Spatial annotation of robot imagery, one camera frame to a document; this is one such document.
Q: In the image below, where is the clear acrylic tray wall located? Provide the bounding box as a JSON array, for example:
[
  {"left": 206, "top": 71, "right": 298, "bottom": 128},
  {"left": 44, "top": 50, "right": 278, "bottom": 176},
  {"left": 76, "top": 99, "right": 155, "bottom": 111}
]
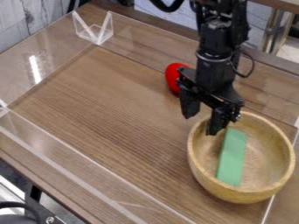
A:
[{"left": 0, "top": 101, "right": 196, "bottom": 224}]

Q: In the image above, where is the red plush strawberry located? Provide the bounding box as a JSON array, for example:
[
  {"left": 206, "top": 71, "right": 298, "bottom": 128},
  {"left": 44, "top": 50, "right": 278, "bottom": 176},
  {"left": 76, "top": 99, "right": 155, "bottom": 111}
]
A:
[{"left": 164, "top": 62, "right": 187, "bottom": 95}]

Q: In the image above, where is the black table frame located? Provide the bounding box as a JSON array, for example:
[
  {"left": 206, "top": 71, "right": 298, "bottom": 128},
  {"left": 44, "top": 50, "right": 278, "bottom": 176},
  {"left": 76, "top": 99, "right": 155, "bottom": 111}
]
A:
[{"left": 0, "top": 185, "right": 68, "bottom": 224}]

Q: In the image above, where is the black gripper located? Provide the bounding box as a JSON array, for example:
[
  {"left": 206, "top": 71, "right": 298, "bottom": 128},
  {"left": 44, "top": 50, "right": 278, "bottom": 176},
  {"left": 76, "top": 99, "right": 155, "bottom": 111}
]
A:
[{"left": 176, "top": 51, "right": 244, "bottom": 136}]

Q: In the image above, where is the wooden bowl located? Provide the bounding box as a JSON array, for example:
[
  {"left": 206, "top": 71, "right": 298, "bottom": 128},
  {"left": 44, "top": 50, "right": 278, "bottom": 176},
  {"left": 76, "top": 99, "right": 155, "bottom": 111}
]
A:
[{"left": 187, "top": 112, "right": 295, "bottom": 204}]

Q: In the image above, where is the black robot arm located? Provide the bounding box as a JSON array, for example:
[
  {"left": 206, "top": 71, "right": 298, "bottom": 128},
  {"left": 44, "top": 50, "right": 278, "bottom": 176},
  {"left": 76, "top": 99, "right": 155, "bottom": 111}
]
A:
[{"left": 176, "top": 0, "right": 250, "bottom": 136}]

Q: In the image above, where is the clear acrylic corner bracket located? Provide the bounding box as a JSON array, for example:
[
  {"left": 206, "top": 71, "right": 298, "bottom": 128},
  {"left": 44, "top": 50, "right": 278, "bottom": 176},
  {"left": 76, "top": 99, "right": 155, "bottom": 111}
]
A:
[{"left": 71, "top": 11, "right": 114, "bottom": 46}]

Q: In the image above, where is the green rectangular block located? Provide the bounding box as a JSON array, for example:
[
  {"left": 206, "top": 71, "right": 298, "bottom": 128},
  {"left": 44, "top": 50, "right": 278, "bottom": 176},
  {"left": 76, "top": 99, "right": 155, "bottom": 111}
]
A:
[{"left": 215, "top": 128, "right": 248, "bottom": 186}]

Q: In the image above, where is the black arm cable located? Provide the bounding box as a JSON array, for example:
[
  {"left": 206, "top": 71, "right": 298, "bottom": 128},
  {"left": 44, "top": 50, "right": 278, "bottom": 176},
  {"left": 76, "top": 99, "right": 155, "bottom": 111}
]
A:
[{"left": 228, "top": 46, "right": 258, "bottom": 79}]

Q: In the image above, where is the metal leg in background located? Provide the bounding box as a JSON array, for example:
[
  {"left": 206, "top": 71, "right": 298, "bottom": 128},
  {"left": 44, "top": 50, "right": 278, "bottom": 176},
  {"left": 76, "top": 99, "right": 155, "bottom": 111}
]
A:
[{"left": 262, "top": 9, "right": 295, "bottom": 55}]

